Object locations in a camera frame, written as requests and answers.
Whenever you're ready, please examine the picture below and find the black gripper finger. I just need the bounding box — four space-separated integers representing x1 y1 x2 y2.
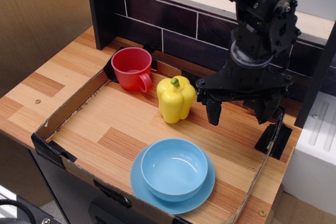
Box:
206 99 222 125
244 91 283 124

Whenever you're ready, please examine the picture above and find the black braided cable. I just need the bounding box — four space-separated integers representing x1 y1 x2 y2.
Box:
0 199 36 224

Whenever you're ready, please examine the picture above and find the black side post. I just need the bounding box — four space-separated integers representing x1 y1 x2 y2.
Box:
295 23 335 128

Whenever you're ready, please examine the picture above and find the white appliance top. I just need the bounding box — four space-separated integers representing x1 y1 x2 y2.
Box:
282 92 335 215

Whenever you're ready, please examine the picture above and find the red plastic cup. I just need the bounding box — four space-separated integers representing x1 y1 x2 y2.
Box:
111 47 153 92

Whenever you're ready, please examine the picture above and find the yellow toy bell pepper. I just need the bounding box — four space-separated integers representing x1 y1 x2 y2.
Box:
156 76 196 124

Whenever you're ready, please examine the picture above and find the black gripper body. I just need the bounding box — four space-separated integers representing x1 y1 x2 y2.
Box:
196 57 293 109

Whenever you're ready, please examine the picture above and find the light blue bowl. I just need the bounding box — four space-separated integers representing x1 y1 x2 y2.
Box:
141 138 208 202

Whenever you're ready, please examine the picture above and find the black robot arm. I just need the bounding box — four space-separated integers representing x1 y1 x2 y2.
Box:
196 0 301 125

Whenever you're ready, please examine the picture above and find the light blue plate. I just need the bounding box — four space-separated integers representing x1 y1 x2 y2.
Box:
130 147 215 215

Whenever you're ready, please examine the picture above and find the cardboard fence with black tape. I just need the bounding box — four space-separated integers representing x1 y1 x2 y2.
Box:
31 65 287 223

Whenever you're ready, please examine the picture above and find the dark brick backsplash panel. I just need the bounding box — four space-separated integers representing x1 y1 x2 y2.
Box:
89 0 335 103

